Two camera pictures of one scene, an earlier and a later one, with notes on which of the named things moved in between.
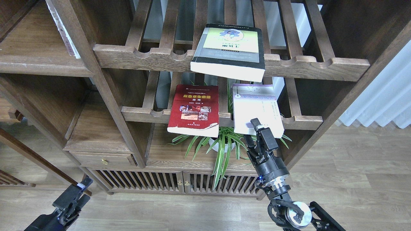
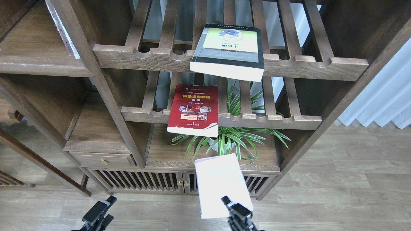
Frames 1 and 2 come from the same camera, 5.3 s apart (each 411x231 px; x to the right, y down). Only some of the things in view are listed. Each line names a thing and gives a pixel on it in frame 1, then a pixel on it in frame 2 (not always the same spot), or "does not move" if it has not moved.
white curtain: (388, 99) does not move
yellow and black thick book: (231, 52) does not move
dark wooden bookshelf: (212, 98) does not move
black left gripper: (72, 197) to (95, 220)
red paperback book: (194, 110) does not move
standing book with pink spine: (70, 46) does not move
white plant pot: (215, 146) does not move
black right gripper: (272, 170) to (236, 223)
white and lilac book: (251, 101) to (217, 177)
